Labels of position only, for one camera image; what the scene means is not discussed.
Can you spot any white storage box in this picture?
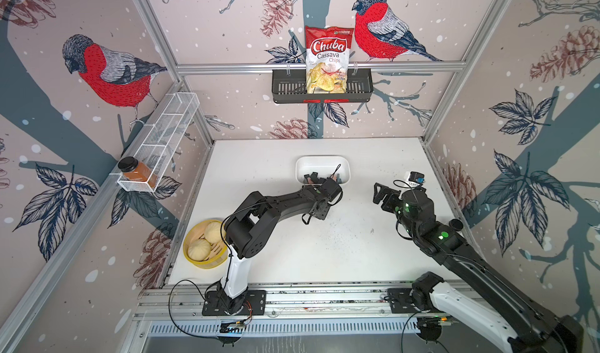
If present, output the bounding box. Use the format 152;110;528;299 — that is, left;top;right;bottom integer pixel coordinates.
295;155;352;184

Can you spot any clear jar black lid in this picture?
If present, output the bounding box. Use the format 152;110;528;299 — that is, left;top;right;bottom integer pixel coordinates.
448;219;464;232

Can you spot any round bread bun upper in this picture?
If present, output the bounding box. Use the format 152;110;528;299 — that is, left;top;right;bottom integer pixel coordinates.
204;221;225;245

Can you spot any round bread bun lower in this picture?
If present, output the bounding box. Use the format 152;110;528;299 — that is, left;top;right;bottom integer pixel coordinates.
187;239;212;262

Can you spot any black wire wall basket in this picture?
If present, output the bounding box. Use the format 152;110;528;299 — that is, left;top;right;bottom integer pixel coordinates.
271;67;373;104

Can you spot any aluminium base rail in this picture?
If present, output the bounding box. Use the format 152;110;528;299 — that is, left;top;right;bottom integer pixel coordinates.
132;281;412;321

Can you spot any Chuba cassava chips bag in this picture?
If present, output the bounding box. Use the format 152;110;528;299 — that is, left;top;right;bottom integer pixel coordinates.
305;26;354;93

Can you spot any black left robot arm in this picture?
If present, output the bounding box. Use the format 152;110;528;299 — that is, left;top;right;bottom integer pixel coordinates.
217;177;343;315

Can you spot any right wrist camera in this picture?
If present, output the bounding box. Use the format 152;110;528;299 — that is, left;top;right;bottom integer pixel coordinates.
408;171;425;186

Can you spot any clear acrylic wall shelf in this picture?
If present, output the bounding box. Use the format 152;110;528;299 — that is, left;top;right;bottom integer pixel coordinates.
117;92;199;193

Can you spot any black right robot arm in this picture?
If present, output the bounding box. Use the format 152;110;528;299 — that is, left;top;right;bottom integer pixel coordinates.
373;184;584;352

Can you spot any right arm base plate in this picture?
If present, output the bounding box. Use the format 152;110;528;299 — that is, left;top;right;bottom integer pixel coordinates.
384;287;445;314

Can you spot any orange spice jar black lid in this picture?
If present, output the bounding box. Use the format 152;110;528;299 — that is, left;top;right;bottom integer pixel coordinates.
117;156;158;188

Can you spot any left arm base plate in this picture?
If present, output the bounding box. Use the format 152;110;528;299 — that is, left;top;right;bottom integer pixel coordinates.
202;290;267;316

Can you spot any round bread bun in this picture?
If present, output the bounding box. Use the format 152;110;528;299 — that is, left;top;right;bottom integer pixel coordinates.
204;221;225;245
187;239;212;262

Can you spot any black eraser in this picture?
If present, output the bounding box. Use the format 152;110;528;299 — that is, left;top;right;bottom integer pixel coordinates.
304;172;323;185

